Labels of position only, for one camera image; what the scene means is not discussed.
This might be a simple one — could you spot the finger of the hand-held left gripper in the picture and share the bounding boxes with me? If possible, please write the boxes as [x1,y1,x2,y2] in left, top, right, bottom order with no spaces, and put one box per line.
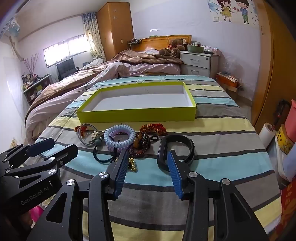
[6,144,79,180]
[0,138,55,163]

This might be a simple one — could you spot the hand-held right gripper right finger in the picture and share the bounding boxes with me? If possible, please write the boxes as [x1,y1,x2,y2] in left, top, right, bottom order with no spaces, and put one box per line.
[167,150,270,241]

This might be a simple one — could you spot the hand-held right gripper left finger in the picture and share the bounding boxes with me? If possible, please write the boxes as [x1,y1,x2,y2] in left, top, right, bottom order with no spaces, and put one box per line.
[26,150,129,241]

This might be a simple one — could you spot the gold bell charm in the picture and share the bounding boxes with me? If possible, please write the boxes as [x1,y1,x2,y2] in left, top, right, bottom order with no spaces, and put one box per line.
[128,157,138,172]

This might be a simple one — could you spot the black wristband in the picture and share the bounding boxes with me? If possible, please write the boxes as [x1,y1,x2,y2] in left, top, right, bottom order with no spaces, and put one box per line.
[157,134,196,172]

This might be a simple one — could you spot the grey hair ties orange charm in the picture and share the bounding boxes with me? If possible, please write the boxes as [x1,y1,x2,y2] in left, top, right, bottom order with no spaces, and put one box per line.
[74,123,100,146]

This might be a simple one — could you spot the brown bead bracelet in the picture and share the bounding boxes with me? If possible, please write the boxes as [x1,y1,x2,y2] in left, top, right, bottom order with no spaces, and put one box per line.
[128,132,159,158]

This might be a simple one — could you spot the light blue spiral hair tie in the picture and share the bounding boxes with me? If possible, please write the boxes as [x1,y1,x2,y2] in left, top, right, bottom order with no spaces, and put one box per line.
[104,125,136,151]

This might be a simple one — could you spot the green flower hair tie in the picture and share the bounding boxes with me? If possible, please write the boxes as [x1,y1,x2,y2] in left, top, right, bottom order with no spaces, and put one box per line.
[89,130,107,148]

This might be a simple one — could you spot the red bead bracelet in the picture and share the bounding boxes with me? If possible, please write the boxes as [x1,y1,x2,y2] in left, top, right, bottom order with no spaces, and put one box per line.
[151,124,168,136]

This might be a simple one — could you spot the yellow-green cardboard box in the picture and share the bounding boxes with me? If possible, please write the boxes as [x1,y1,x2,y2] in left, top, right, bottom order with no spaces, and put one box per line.
[76,81,197,124]

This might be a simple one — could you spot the pink plastic stool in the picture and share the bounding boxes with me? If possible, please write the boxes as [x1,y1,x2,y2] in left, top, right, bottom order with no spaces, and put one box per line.
[30,206,44,223]

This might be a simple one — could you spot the cluttered desk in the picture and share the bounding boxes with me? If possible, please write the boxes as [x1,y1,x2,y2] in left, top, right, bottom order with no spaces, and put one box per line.
[22,74,53,104]

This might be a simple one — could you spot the striped bedsheet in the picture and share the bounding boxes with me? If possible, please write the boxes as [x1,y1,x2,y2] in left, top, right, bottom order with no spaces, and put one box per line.
[32,75,282,241]

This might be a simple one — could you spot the dried flower branches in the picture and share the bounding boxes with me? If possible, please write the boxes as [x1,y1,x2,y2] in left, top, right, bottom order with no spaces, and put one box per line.
[24,53,40,80]

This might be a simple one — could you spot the black office chair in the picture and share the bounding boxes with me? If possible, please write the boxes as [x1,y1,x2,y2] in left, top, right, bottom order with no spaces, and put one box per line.
[56,57,80,82]

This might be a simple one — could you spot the white paper roll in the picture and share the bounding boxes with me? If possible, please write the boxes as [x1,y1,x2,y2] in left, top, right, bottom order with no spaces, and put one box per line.
[258,122,277,149]

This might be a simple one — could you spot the window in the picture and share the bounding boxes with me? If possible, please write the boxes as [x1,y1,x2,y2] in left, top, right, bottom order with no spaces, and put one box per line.
[43,34,92,69]

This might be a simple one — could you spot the pink brown duvet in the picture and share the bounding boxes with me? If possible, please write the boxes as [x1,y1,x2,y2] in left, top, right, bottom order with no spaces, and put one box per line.
[24,49,184,134]

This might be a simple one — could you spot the orange box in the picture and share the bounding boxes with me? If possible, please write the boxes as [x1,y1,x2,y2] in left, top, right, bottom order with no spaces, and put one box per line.
[216,72,239,88]

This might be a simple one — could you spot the white nightstand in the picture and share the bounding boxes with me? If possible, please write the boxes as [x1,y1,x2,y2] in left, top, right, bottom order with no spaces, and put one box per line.
[180,50,219,80]

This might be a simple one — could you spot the yellow book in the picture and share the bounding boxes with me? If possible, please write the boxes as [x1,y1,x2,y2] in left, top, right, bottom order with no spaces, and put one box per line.
[276,126,295,155]

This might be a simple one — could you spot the covered air conditioner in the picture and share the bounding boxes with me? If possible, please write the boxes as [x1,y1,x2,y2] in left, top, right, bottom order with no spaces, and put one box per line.
[4,20,21,38]

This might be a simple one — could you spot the patterned curtain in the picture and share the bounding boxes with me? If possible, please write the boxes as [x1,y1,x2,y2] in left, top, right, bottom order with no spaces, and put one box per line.
[82,13,107,62]

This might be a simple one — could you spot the brown teddy bear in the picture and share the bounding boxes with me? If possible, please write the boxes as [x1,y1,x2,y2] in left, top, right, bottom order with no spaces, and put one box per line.
[158,38,186,58]

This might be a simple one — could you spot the green basin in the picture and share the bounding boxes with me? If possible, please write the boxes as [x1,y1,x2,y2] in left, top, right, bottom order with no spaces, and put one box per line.
[187,44,205,53]

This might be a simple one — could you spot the pink container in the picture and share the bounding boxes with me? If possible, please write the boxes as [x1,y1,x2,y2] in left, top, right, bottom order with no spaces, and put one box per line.
[284,99,296,140]

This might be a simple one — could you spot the wooden headboard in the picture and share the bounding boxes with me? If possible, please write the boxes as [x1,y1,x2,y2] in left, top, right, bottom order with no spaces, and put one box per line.
[127,35,192,53]

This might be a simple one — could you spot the wooden wardrobe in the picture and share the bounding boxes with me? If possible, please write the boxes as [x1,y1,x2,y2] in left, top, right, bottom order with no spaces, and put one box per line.
[96,2,135,61]

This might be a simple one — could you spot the wooden door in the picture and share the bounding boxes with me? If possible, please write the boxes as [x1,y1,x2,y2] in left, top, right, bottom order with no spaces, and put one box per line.
[252,0,296,128]

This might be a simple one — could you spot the cartoon wall sticker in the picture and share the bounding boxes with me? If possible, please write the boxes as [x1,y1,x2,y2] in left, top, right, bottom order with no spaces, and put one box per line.
[207,0,258,25]

